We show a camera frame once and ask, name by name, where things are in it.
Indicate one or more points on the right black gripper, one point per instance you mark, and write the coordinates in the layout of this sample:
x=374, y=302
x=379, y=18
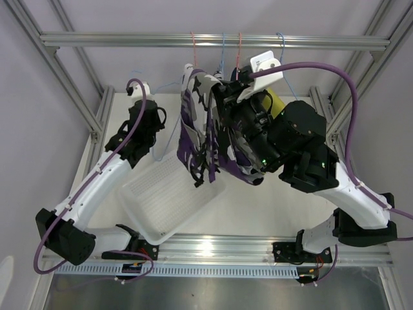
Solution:
x=227, y=93

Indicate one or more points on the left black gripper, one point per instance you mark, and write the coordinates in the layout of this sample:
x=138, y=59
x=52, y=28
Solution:
x=159, y=126

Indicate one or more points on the olive yellow trousers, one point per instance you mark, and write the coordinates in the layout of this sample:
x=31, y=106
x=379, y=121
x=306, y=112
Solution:
x=273, y=103

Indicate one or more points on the purple camouflage trousers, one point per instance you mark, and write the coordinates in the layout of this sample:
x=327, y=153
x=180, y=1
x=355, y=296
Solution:
x=207, y=147

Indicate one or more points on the white plastic basket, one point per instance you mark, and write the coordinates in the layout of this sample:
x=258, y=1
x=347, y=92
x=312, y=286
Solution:
x=162, y=199

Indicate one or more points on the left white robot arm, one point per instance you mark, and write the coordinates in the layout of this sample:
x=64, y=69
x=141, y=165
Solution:
x=65, y=231

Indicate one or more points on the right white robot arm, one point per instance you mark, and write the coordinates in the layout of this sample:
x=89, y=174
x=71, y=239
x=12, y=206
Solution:
x=292, y=143

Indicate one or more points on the navy blue trousers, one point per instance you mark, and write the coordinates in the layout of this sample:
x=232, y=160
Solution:
x=234, y=72

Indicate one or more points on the grey white printed trousers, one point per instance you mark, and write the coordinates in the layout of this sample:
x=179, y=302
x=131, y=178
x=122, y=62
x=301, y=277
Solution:
x=218, y=74

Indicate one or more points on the right pink hanger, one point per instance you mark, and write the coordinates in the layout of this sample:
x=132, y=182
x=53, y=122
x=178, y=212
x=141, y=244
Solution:
x=238, y=56

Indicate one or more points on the pink hanger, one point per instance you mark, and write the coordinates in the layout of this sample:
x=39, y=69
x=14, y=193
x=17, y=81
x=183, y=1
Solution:
x=238, y=56
x=195, y=51

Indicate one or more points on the left pink hanger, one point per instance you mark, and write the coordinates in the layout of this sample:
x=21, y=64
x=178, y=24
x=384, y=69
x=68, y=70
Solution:
x=195, y=51

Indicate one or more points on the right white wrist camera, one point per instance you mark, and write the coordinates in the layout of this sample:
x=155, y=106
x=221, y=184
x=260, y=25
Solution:
x=260, y=64

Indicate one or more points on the aluminium frame left struts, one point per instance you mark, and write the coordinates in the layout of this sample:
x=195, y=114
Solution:
x=95, y=122

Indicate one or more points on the aluminium frame struts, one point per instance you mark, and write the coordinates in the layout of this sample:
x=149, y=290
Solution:
x=391, y=20
x=95, y=122

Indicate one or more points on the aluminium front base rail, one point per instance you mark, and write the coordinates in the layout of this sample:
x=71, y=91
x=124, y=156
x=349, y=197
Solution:
x=194, y=249

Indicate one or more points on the aluminium hanging rail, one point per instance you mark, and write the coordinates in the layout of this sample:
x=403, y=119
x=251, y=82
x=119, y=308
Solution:
x=152, y=40

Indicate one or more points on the grey slotted cable duct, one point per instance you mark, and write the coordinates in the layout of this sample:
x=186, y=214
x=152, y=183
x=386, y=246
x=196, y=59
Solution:
x=129, y=270

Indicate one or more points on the aluminium frame right struts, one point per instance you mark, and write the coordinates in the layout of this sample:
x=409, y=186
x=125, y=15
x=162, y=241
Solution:
x=391, y=20

